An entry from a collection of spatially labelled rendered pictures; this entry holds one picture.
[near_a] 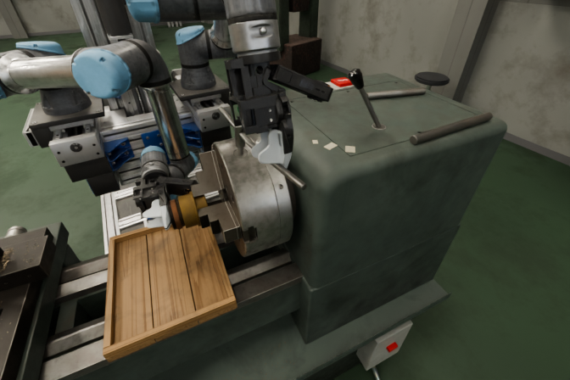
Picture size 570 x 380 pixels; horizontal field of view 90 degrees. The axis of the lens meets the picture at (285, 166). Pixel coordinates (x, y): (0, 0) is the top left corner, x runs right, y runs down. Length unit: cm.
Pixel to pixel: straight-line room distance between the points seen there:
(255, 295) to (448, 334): 131
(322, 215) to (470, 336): 148
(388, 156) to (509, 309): 166
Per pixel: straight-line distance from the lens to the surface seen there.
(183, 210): 74
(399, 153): 69
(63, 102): 128
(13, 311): 93
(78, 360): 91
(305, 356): 113
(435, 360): 186
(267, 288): 86
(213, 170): 76
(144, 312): 87
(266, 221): 66
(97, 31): 142
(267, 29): 45
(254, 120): 47
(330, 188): 59
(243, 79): 45
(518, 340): 212
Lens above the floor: 160
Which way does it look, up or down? 35 degrees down
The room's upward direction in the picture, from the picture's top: straight up
